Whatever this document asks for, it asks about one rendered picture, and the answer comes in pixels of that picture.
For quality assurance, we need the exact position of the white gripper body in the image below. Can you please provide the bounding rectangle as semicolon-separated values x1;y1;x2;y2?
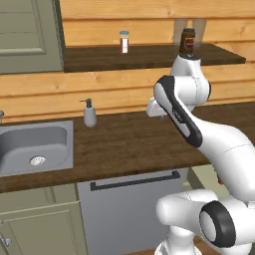
146;98;167;120

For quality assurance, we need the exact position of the olive drawer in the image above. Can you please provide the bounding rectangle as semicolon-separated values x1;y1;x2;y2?
185;163;231;200

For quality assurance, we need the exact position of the dark wooden shelf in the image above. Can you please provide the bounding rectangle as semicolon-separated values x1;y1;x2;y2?
63;43;247;74

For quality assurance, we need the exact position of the grey soap dispenser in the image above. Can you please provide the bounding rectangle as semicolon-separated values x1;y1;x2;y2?
79;98;98;128

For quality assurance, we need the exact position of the small blue-lidded jar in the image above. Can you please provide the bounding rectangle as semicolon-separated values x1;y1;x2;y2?
119;30;130;55

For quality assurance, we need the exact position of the brown bottle with red label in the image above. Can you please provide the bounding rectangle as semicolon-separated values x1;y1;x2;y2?
178;27;196;58

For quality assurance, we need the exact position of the clear drinking glass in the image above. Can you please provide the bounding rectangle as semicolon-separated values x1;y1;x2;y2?
173;18;189;45
192;18;208;45

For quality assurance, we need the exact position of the grey dishwasher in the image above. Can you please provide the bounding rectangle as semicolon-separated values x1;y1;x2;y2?
76;167;191;255

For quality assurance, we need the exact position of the grey sink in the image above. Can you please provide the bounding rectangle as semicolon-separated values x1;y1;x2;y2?
0;120;75;178

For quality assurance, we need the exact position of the olive cupboard top panel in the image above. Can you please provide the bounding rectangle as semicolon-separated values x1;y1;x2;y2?
0;183;81;214

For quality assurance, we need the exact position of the olive base cupboard door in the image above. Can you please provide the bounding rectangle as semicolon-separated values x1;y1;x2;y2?
0;200;89;255

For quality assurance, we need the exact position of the black dishwasher handle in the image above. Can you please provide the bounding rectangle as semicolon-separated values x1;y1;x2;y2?
89;169;181;192

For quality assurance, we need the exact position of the olive wall cupboard door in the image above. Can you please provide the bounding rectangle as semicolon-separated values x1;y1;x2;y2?
0;0;66;75

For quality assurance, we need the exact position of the grey cupboard door handle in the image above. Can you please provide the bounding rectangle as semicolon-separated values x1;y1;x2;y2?
0;231;13;249

